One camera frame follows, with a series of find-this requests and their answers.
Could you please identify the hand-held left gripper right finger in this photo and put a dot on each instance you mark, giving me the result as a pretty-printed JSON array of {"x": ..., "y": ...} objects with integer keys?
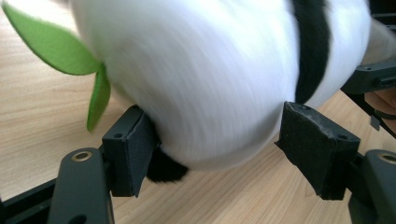
[{"x": 314, "y": 149}]

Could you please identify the black and white panda plush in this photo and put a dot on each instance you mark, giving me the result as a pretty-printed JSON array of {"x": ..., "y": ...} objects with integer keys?
[{"x": 202, "y": 77}]

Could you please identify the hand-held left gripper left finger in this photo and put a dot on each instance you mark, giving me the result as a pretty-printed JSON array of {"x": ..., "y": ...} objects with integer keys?
[{"x": 130, "y": 155}]

